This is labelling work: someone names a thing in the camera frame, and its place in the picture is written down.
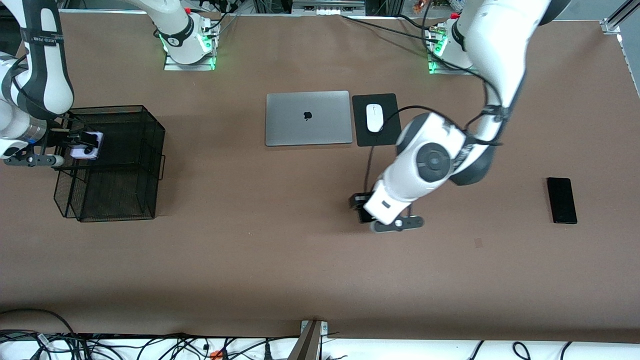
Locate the lilac flip phone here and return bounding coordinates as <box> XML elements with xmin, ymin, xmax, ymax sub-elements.
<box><xmin>70</xmin><ymin>131</ymin><xmax>105</xmax><ymax>160</ymax></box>

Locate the black slab phone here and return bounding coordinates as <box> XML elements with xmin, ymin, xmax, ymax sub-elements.
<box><xmin>546</xmin><ymin>177</ymin><xmax>578</xmax><ymax>225</ymax></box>

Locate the black mouse pad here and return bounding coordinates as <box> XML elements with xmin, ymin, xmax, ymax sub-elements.
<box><xmin>352</xmin><ymin>93</ymin><xmax>404</xmax><ymax>148</ymax></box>

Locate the black mesh two-tier tray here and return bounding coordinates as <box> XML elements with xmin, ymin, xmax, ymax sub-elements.
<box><xmin>51</xmin><ymin>105</ymin><xmax>166</xmax><ymax>223</ymax></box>

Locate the white computer mouse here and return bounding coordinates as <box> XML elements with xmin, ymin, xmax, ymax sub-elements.
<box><xmin>366</xmin><ymin>103</ymin><xmax>384</xmax><ymax>133</ymax></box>

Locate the silver closed laptop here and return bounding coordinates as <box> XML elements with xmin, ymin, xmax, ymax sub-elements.
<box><xmin>265</xmin><ymin>90</ymin><xmax>354</xmax><ymax>147</ymax></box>

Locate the aluminium extrusion beam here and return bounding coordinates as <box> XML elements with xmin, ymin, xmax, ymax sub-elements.
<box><xmin>607</xmin><ymin>0</ymin><xmax>640</xmax><ymax>29</ymax></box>

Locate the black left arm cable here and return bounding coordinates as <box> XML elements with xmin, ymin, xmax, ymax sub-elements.
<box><xmin>364</xmin><ymin>0</ymin><xmax>506</xmax><ymax>197</ymax></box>

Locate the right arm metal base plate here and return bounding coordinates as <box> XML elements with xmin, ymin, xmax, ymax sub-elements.
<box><xmin>164</xmin><ymin>52</ymin><xmax>217</xmax><ymax>72</ymax></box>

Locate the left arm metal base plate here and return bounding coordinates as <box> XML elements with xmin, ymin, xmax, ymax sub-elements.
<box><xmin>428</xmin><ymin>59</ymin><xmax>477</xmax><ymax>76</ymax></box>

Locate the aluminium camera post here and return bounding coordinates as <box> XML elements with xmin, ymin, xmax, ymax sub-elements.
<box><xmin>289</xmin><ymin>320</ymin><xmax>329</xmax><ymax>360</ymax></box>

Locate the black cable across table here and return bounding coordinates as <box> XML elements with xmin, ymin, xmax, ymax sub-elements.
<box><xmin>341</xmin><ymin>14</ymin><xmax>437</xmax><ymax>43</ymax></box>

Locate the long black floor cable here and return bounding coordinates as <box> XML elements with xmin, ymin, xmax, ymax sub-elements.
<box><xmin>0</xmin><ymin>308</ymin><xmax>77</xmax><ymax>336</ymax></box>

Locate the short black table cable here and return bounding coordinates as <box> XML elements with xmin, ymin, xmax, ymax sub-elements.
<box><xmin>396</xmin><ymin>14</ymin><xmax>442</xmax><ymax>33</ymax></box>

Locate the aluminium table side rail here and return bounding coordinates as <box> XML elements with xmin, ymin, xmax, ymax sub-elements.
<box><xmin>617</xmin><ymin>34</ymin><xmax>640</xmax><ymax>96</ymax></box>

